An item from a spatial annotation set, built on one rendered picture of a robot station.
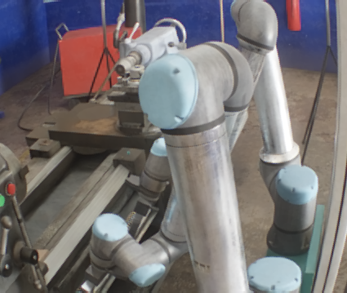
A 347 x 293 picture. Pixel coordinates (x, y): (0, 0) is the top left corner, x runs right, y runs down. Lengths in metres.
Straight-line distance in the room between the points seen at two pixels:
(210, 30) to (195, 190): 5.11
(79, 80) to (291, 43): 2.54
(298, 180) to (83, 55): 3.51
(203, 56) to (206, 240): 0.34
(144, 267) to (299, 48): 4.79
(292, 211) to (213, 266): 0.66
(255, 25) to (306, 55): 4.45
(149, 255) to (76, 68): 3.74
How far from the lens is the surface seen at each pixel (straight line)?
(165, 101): 0.80
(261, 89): 1.55
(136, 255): 1.23
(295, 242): 1.63
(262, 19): 1.36
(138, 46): 2.55
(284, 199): 1.54
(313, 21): 5.67
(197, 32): 5.97
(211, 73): 0.82
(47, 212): 2.00
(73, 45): 4.77
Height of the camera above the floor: 1.80
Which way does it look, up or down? 27 degrees down
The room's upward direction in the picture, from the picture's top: 4 degrees counter-clockwise
